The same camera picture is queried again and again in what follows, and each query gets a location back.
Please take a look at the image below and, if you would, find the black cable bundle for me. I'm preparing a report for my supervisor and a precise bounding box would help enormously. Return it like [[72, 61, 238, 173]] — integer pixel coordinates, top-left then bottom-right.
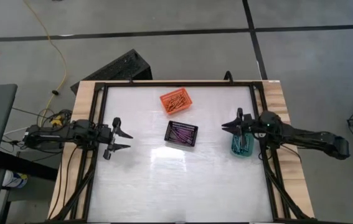
[[0, 107, 74, 156]]

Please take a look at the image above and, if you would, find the black plastic basket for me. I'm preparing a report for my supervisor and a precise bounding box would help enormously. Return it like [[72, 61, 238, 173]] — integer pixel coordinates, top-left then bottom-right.
[[164, 120, 199, 147]]

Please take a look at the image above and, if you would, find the white bucket with label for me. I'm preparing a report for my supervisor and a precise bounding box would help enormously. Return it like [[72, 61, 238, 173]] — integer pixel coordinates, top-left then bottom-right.
[[1, 169, 29, 189]]

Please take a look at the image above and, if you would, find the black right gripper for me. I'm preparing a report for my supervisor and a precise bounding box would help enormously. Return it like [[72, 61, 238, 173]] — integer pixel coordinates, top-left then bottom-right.
[[221, 107, 261, 147]]

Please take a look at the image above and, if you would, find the teal plastic bin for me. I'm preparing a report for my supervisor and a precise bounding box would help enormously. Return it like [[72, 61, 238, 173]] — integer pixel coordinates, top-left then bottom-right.
[[230, 132, 255, 158]]

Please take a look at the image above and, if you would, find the yellow cable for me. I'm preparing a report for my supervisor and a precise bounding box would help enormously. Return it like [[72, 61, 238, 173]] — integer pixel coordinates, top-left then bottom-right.
[[23, 0, 68, 103]]

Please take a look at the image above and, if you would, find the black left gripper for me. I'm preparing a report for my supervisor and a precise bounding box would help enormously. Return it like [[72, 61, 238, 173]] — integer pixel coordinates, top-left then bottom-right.
[[96, 117, 134, 161]]

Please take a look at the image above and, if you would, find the orange plastic basket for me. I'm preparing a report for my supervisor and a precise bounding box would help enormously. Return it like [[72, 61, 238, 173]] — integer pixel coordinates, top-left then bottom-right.
[[159, 87, 194, 115]]

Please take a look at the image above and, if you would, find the black aluminium table frame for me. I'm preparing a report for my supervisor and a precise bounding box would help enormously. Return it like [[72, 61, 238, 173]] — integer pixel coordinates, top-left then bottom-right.
[[50, 80, 314, 224]]

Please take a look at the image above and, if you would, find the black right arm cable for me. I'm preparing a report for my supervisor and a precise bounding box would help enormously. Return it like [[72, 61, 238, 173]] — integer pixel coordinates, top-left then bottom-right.
[[257, 136, 302, 162]]

